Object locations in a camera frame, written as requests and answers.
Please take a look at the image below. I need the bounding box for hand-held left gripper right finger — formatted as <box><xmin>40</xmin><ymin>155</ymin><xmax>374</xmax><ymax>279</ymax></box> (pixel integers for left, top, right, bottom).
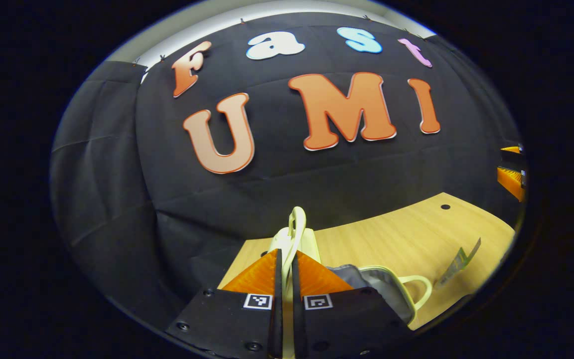
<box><xmin>292</xmin><ymin>249</ymin><xmax>413</xmax><ymax>359</ymax></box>

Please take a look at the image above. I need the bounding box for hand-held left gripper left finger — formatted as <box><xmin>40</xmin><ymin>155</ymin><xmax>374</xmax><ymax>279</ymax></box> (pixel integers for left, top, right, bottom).
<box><xmin>165</xmin><ymin>248</ymin><xmax>284</xmax><ymax>359</ymax></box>

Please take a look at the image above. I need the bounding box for cream suitcase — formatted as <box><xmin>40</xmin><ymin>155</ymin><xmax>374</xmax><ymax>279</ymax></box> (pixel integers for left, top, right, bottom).
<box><xmin>267</xmin><ymin>206</ymin><xmax>433</xmax><ymax>359</ymax></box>

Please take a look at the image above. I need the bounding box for green silver sachet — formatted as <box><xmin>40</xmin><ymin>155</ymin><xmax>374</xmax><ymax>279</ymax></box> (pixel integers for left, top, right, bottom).
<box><xmin>434</xmin><ymin>237</ymin><xmax>482</xmax><ymax>291</ymax></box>

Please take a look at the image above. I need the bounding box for black backdrop cloth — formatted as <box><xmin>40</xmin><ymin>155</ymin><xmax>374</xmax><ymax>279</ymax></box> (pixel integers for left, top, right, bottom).
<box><xmin>50</xmin><ymin>12</ymin><xmax>527</xmax><ymax>320</ymax></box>

